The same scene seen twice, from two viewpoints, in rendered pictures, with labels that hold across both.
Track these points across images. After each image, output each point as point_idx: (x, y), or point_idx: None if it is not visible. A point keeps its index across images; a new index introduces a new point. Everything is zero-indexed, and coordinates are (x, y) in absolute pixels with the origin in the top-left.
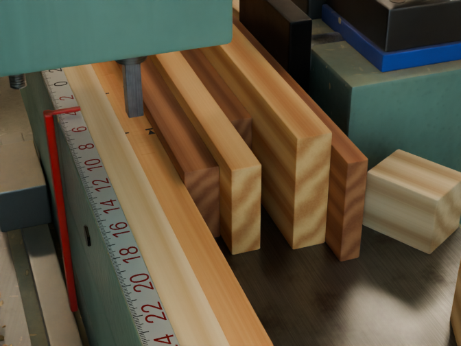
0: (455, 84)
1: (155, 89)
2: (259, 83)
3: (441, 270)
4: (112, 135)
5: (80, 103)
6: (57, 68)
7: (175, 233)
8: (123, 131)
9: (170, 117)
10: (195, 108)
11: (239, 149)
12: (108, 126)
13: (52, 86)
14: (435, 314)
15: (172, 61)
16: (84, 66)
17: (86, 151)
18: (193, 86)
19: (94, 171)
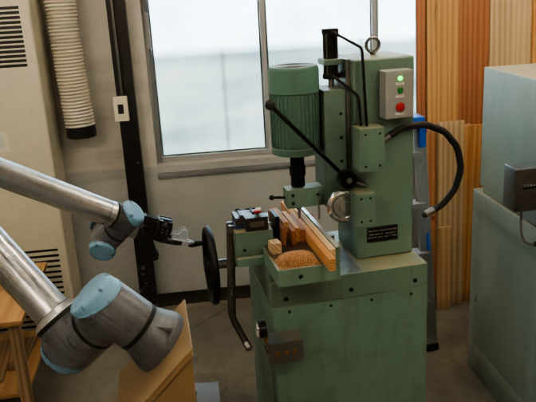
0: None
1: (296, 222)
2: (279, 212)
3: None
4: (302, 215)
5: (308, 218)
6: (313, 220)
7: (293, 211)
8: (301, 216)
9: (293, 218)
10: (289, 216)
11: (284, 212)
12: (303, 216)
13: (313, 218)
14: None
15: (293, 222)
16: (309, 223)
17: (305, 211)
18: (289, 218)
19: (304, 210)
